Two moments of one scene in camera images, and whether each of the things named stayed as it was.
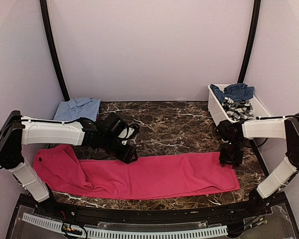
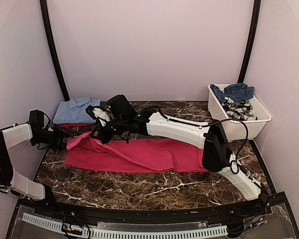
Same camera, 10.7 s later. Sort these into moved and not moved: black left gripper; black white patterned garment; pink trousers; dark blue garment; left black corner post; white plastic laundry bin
Moved: black left gripper; pink trousers
Not moved: dark blue garment; white plastic laundry bin; left black corner post; black white patterned garment
